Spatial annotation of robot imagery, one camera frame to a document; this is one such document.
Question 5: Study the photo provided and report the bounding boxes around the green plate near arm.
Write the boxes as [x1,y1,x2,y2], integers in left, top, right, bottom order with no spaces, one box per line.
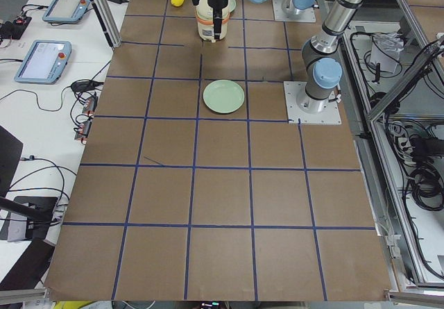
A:
[203,80,245,114]
[228,0,237,13]

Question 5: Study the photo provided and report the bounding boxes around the white rice cooker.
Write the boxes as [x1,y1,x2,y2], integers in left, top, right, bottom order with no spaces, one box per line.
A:
[195,0,230,42]

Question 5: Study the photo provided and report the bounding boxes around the yellow toy pepper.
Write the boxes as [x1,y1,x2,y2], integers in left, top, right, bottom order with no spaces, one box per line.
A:
[171,0,185,8]

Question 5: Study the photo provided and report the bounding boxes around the upper teach pendant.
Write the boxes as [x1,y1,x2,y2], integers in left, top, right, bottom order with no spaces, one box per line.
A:
[42,0,90,24]

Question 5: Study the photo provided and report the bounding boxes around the teach pendant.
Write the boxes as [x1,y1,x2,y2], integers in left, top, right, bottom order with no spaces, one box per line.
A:
[42,0,90,24]
[14,40,72,84]

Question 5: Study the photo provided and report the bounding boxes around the brown paper table mat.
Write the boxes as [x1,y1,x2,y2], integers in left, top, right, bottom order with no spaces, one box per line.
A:
[46,0,391,301]

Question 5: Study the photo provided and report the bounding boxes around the lower teach pendant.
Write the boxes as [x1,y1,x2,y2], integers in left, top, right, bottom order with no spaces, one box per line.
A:
[14,40,72,84]

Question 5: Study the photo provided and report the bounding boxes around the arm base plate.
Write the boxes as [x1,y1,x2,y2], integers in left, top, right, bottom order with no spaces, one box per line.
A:
[272,0,316,23]
[284,81,342,126]

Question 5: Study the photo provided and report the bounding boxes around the aluminium frame post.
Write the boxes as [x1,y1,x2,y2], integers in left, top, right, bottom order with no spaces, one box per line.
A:
[90,0,122,49]

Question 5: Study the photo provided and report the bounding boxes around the black cables on table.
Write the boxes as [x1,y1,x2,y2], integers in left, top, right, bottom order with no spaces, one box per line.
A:
[0,79,105,226]

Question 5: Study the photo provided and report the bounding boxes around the black camera stand base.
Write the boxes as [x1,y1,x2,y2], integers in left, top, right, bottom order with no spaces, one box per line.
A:
[1,195,60,242]

